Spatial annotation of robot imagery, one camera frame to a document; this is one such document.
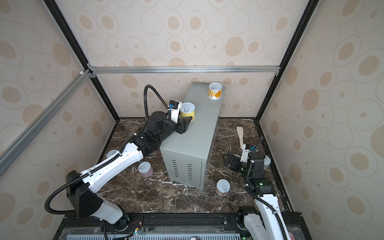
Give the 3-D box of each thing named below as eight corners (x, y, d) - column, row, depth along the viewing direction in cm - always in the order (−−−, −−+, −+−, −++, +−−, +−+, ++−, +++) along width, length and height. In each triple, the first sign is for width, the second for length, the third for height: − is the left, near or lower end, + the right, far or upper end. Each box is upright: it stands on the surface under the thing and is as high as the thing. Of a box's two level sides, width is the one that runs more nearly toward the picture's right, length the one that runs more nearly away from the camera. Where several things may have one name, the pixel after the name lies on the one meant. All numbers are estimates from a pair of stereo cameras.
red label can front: (216, 195, 84) (217, 192, 79) (215, 183, 89) (216, 179, 84) (229, 195, 84) (231, 192, 79) (227, 183, 89) (229, 179, 84)
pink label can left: (139, 177, 91) (136, 173, 86) (142, 165, 96) (139, 161, 91) (151, 177, 91) (149, 173, 86) (153, 165, 96) (151, 161, 91)
